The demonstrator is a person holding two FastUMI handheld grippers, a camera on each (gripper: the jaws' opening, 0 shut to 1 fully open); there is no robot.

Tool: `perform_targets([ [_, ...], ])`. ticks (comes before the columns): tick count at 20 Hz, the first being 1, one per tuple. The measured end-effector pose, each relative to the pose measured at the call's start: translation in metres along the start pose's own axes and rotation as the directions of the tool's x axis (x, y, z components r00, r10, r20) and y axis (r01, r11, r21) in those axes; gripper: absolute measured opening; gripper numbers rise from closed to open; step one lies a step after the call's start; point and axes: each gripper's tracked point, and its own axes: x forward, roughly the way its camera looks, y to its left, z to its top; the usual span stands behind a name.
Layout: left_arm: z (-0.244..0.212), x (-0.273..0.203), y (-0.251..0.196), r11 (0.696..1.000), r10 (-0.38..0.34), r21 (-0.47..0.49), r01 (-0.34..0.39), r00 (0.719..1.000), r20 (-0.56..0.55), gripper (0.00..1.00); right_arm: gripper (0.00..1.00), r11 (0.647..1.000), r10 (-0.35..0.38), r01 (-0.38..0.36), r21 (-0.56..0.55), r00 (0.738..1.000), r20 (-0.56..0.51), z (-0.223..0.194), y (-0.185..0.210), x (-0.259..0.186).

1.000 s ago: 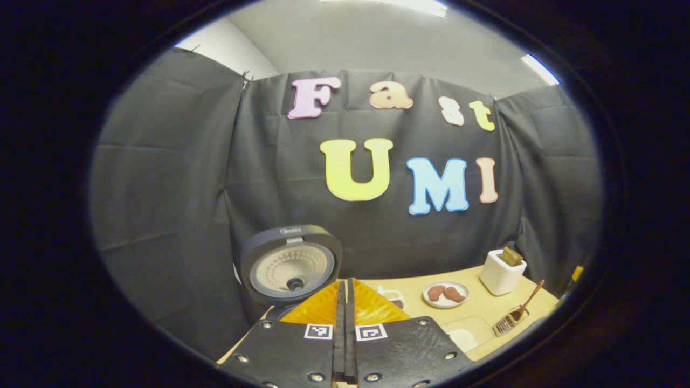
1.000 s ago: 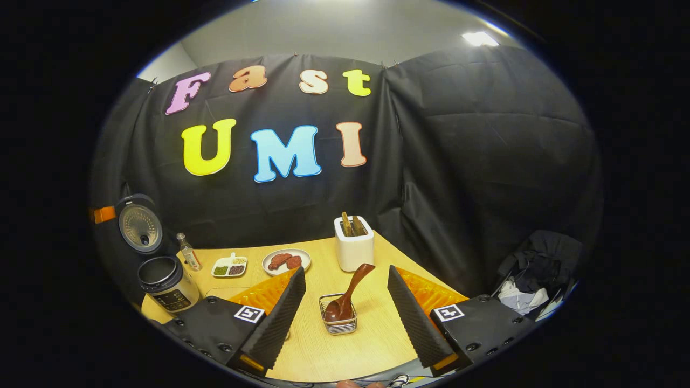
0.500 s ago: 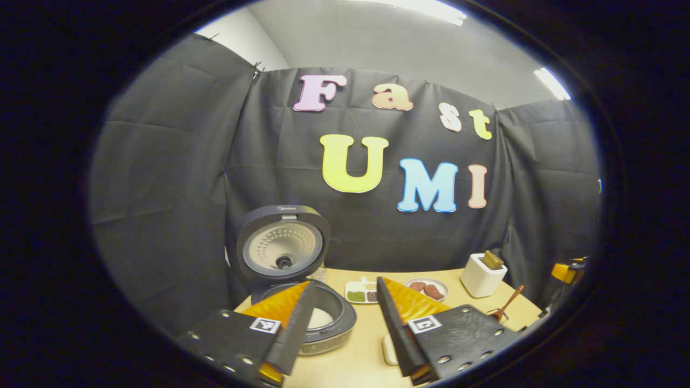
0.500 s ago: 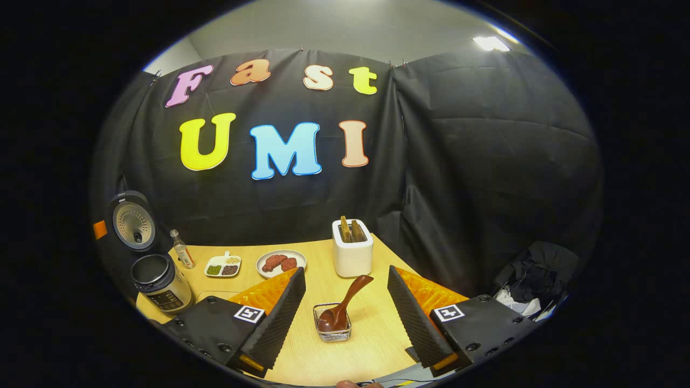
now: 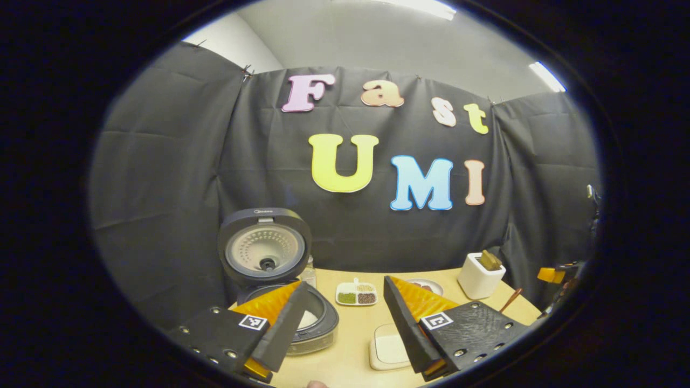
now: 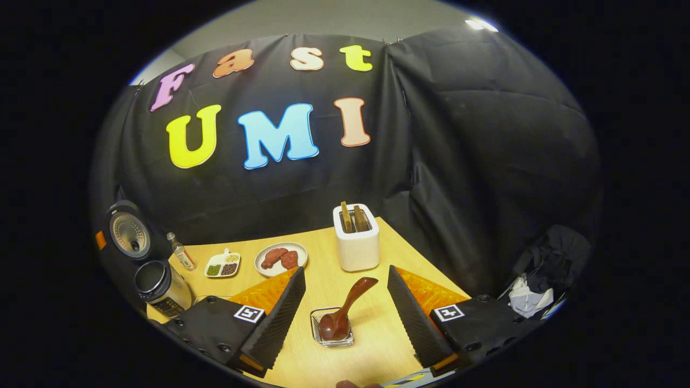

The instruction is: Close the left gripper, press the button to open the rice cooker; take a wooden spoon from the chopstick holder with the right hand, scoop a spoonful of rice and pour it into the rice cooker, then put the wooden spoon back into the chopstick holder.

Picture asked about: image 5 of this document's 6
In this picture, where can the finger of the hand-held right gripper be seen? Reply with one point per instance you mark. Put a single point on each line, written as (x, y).
(550, 275)

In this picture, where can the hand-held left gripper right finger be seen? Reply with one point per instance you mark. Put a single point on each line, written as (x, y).
(407, 328)

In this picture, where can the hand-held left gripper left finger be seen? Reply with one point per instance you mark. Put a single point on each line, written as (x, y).
(283, 334)

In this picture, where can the white rice heap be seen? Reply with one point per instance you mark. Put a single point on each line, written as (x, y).
(308, 319)

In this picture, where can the dark brown wooden spoon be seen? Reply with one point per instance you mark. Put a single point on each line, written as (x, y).
(511, 300)

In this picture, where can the white chopstick holder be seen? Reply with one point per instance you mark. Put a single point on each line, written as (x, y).
(477, 280)

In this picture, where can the dark-lidded cream rice cooker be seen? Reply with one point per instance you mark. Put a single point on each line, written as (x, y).
(264, 248)

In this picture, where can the white square rice box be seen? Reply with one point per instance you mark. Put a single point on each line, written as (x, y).
(388, 347)

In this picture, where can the reddish brown meat piece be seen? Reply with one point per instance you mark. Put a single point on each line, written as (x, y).
(427, 287)

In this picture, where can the round white plate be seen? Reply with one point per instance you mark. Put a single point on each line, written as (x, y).
(435, 284)

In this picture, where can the flat wooden utensil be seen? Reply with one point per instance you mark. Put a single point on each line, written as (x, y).
(490, 261)

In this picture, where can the small clear glass bottle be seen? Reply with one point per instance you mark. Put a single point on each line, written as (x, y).
(309, 276)

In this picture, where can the white divided bean dish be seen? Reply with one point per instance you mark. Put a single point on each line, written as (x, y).
(347, 297)

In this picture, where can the ceiling light panel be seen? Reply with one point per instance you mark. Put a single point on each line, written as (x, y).
(420, 8)
(547, 76)

